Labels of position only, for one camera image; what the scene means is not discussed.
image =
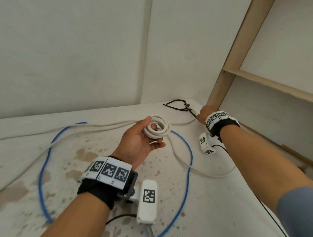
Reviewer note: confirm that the person's left hand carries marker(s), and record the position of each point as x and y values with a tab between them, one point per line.
134	144

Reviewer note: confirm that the person's right hand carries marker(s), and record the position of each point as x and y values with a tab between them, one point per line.
204	114

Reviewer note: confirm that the person's left forearm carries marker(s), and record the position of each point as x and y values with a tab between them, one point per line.
80	217

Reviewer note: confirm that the person's right forearm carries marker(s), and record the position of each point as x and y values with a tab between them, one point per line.
264	161

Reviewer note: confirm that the black right wristband with markers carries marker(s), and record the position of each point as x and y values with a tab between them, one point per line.
227	124

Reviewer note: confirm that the black wristband with markers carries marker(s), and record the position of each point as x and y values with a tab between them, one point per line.
227	124
97	193

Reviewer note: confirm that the black left wristband with markers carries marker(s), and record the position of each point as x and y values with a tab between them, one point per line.
97	193

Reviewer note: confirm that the grey shirt sleeve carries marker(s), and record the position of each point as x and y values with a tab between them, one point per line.
298	212

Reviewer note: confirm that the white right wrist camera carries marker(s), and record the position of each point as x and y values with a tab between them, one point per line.
204	146

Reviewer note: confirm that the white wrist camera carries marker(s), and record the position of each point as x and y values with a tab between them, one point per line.
204	146
146	212

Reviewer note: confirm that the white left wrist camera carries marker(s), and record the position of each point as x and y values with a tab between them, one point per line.
146	212

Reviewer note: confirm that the wooden shelf frame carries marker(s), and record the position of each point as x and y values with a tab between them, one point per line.
234	48

